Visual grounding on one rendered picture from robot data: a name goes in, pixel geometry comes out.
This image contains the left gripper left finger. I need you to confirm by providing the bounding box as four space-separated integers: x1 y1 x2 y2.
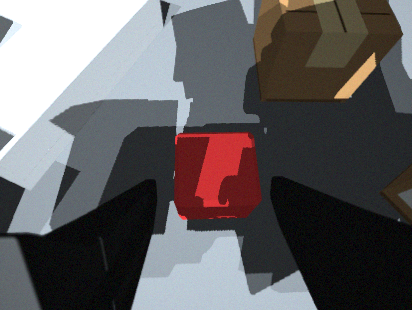
0 179 157 310

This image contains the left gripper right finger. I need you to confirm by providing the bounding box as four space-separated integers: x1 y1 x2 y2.
270 176 412 310

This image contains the white open tray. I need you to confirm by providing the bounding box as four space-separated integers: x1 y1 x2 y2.
0 0 164 191

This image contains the red block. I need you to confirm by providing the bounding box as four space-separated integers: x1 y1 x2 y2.
174 132 262 220

